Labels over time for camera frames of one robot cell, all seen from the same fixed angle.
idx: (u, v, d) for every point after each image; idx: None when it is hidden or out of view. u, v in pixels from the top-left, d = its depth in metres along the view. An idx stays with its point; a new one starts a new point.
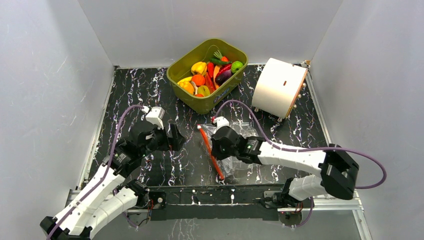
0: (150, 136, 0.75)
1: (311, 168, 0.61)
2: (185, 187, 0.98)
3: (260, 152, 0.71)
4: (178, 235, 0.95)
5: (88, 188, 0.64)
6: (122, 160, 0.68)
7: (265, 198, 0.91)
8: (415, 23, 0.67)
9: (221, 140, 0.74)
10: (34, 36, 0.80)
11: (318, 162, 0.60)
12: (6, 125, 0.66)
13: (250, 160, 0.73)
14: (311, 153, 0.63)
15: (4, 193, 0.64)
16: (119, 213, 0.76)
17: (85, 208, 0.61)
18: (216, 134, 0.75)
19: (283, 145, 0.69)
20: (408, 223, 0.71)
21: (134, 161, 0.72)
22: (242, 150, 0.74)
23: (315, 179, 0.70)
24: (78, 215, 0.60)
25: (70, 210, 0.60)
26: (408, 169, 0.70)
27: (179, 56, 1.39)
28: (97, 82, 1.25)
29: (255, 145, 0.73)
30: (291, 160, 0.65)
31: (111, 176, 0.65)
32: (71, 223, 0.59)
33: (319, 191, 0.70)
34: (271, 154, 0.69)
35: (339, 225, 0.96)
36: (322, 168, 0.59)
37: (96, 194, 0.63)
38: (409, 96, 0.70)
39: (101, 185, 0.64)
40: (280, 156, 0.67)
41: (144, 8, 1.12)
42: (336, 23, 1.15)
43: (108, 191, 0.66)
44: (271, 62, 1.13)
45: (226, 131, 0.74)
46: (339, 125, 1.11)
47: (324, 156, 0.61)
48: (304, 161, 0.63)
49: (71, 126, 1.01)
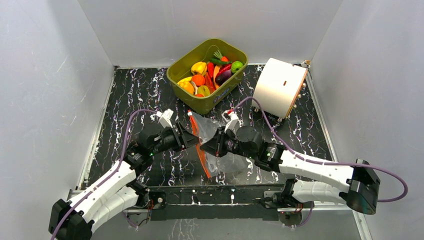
0: (159, 138, 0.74)
1: (338, 182, 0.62)
2: (185, 187, 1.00)
3: (282, 162, 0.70)
4: (178, 235, 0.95)
5: (104, 178, 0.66)
6: (136, 159, 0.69)
7: (265, 198, 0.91)
8: (416, 23, 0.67)
9: (245, 143, 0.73)
10: (33, 35, 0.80)
11: (346, 177, 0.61)
12: (6, 125, 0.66)
13: (269, 168, 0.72)
14: (338, 168, 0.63)
15: (5, 193, 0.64)
16: (118, 212, 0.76)
17: (100, 195, 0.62)
18: (241, 136, 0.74)
19: (307, 157, 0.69)
20: (409, 223, 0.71)
21: (146, 161, 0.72)
22: (262, 157, 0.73)
23: (329, 187, 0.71)
24: (93, 200, 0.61)
25: (86, 195, 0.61)
26: (409, 169, 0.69)
27: (179, 56, 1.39)
28: (97, 82, 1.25)
29: (275, 154, 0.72)
30: (316, 173, 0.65)
31: (128, 170, 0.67)
32: (86, 207, 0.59)
33: (330, 199, 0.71)
34: (294, 165, 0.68)
35: (340, 225, 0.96)
36: (350, 183, 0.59)
37: (112, 184, 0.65)
38: (409, 96, 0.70)
39: (117, 177, 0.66)
40: (304, 168, 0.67)
41: (144, 8, 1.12)
42: (336, 23, 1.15)
43: (121, 185, 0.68)
44: (271, 62, 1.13)
45: (253, 134, 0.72)
46: (339, 125, 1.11)
47: (352, 171, 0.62)
48: (331, 175, 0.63)
49: (71, 127, 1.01)
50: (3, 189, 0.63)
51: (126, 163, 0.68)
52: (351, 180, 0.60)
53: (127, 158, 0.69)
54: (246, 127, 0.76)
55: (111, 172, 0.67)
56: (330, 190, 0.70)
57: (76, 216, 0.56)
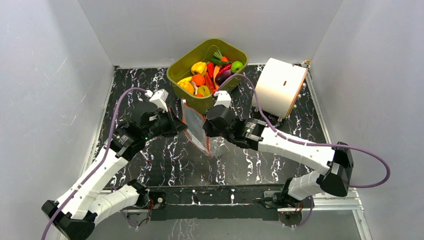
0: (154, 118, 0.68)
1: (318, 164, 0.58)
2: (185, 187, 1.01)
3: (262, 139, 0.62)
4: (178, 235, 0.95)
5: (89, 172, 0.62)
6: (123, 142, 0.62)
7: (265, 198, 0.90)
8: (416, 23, 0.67)
9: (214, 122, 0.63)
10: (34, 36, 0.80)
11: (327, 159, 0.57)
12: (6, 125, 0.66)
13: (247, 145, 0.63)
14: (319, 149, 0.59)
15: (5, 194, 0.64)
16: (120, 208, 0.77)
17: (87, 192, 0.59)
18: (209, 114, 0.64)
19: (289, 136, 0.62)
20: (409, 223, 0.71)
21: (136, 143, 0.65)
22: (238, 134, 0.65)
23: (311, 177, 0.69)
24: (80, 199, 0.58)
25: (72, 194, 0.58)
26: (409, 168, 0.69)
27: (179, 56, 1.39)
28: (97, 82, 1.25)
29: (253, 128, 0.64)
30: (296, 154, 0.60)
31: (114, 159, 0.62)
32: (74, 207, 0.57)
33: (314, 188, 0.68)
34: (274, 143, 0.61)
35: (339, 225, 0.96)
36: (330, 166, 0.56)
37: (98, 177, 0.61)
38: (408, 95, 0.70)
39: (103, 169, 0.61)
40: (285, 148, 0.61)
41: (144, 8, 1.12)
42: (336, 23, 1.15)
43: (110, 175, 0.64)
44: (271, 62, 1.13)
45: (222, 110, 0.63)
46: (339, 125, 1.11)
47: (333, 153, 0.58)
48: (312, 156, 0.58)
49: (71, 126, 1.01)
50: (3, 188, 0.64)
51: (113, 150, 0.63)
52: (332, 163, 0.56)
53: (114, 144, 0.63)
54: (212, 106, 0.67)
55: (97, 164, 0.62)
56: (311, 179, 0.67)
57: (64, 220, 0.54)
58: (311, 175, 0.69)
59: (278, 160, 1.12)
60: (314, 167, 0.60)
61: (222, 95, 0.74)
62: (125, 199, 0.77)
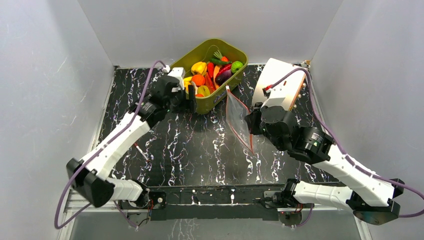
0: (177, 90, 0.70)
1: (376, 198, 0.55)
2: (185, 187, 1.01)
3: (330, 159, 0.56)
4: (178, 236, 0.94)
5: (114, 132, 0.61)
6: (148, 109, 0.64)
7: (265, 198, 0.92)
8: (416, 24, 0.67)
9: (272, 126, 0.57)
10: (34, 36, 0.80)
11: (388, 197, 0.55)
12: (6, 125, 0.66)
13: (307, 158, 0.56)
14: (381, 183, 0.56)
15: (5, 194, 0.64)
16: (125, 198, 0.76)
17: (112, 151, 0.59)
18: (266, 117, 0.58)
19: (356, 163, 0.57)
20: (411, 224, 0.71)
21: (159, 111, 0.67)
22: (297, 143, 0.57)
23: (335, 192, 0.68)
24: (105, 158, 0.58)
25: (97, 152, 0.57)
26: (409, 169, 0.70)
27: (179, 56, 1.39)
28: (97, 82, 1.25)
29: (318, 141, 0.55)
30: (357, 182, 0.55)
31: (139, 122, 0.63)
32: (99, 165, 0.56)
33: (335, 204, 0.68)
34: (340, 166, 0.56)
35: (340, 225, 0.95)
36: (390, 204, 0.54)
37: (123, 138, 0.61)
38: (409, 96, 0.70)
39: (128, 131, 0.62)
40: (349, 173, 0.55)
41: (144, 9, 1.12)
42: (336, 23, 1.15)
43: (133, 138, 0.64)
44: (271, 62, 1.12)
45: (283, 114, 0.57)
46: (339, 125, 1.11)
47: (393, 191, 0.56)
48: (374, 190, 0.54)
49: (71, 126, 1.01)
50: (3, 188, 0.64)
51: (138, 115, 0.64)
52: (392, 201, 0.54)
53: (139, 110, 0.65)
54: (271, 107, 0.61)
55: (122, 127, 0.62)
56: (336, 196, 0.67)
57: (89, 176, 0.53)
58: (336, 191, 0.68)
59: (278, 160, 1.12)
60: (365, 197, 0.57)
61: None
62: (132, 188, 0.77)
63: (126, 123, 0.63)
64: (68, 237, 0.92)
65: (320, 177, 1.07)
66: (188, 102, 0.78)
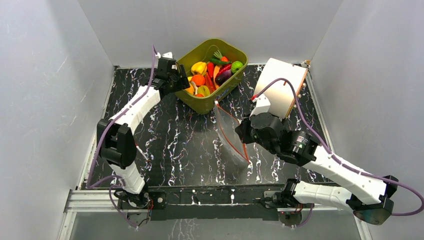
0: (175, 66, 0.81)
1: (367, 195, 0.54)
2: (185, 187, 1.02)
3: (315, 159, 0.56)
4: (178, 235, 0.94)
5: (135, 98, 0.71)
6: (157, 83, 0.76)
7: (265, 198, 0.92)
8: (416, 24, 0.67)
9: (261, 131, 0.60)
10: (34, 36, 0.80)
11: (379, 193, 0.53)
12: (6, 125, 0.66)
13: (295, 160, 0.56)
14: (372, 180, 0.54)
15: (4, 194, 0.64)
16: (132, 189, 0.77)
17: (137, 111, 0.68)
18: (255, 123, 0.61)
19: (344, 161, 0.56)
20: (411, 225, 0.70)
21: (165, 85, 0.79)
22: (285, 146, 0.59)
23: (335, 193, 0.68)
24: (132, 116, 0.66)
25: (124, 112, 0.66)
26: (409, 169, 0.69)
27: (179, 56, 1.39)
28: (97, 82, 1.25)
29: (304, 143, 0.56)
30: (347, 180, 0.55)
31: (153, 91, 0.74)
32: (128, 120, 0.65)
33: (335, 204, 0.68)
34: (327, 166, 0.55)
35: (340, 225, 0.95)
36: (382, 200, 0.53)
37: (143, 103, 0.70)
38: (409, 95, 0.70)
39: (145, 97, 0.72)
40: (337, 172, 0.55)
41: (144, 8, 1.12)
42: (336, 23, 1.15)
43: (149, 105, 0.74)
44: (271, 62, 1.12)
45: (270, 120, 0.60)
46: (339, 125, 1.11)
47: (385, 187, 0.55)
48: (364, 187, 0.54)
49: (71, 126, 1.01)
50: (2, 188, 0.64)
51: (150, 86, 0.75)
52: (384, 198, 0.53)
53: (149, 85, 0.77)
54: (259, 114, 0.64)
55: (140, 95, 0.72)
56: (336, 196, 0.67)
57: (122, 128, 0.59)
58: (337, 191, 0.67)
59: (277, 160, 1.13)
60: (359, 195, 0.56)
61: (261, 100, 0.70)
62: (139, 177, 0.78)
63: (142, 92, 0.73)
64: (68, 237, 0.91)
65: (320, 178, 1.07)
66: (183, 80, 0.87)
